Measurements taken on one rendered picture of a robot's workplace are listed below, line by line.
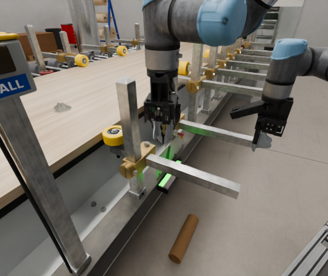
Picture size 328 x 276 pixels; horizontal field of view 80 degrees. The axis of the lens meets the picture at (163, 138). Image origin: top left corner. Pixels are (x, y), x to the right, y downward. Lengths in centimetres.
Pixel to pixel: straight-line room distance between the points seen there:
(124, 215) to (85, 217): 18
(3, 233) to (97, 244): 24
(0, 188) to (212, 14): 56
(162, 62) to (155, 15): 8
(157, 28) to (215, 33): 12
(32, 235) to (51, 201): 35
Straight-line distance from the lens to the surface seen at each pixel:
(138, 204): 69
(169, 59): 43
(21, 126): 34
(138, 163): 60
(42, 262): 77
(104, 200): 83
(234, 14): 36
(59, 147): 66
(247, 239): 153
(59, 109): 89
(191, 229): 139
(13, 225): 71
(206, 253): 141
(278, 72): 64
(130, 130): 53
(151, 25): 42
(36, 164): 37
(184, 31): 38
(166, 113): 45
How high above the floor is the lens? 124
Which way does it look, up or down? 33 degrees down
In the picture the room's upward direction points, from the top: straight up
